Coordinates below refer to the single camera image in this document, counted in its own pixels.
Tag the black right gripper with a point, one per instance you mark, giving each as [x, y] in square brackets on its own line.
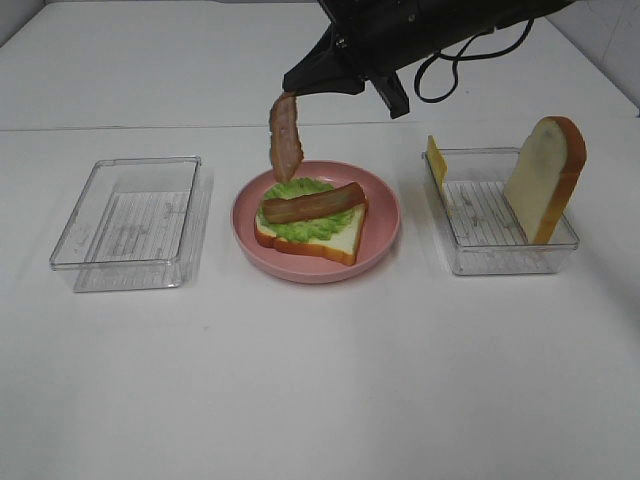
[376, 38]

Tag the pink bacon strip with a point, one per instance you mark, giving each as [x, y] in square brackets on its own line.
[286, 152]

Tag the yellow cheese slice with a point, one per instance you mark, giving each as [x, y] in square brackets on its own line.
[437, 163]

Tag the brown bacon strip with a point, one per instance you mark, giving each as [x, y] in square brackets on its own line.
[312, 206]

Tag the green lettuce leaf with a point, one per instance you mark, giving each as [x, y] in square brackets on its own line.
[322, 228]

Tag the bread slice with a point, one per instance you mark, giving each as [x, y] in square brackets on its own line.
[549, 165]
[342, 247]

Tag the pink round plate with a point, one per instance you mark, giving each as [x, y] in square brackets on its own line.
[319, 264]

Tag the right clear plastic tray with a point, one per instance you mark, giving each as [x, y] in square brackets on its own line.
[478, 230]

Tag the clear plastic tray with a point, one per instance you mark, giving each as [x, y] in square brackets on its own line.
[138, 224]
[478, 230]

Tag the left clear plastic tray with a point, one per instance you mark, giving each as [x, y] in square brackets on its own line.
[138, 224]

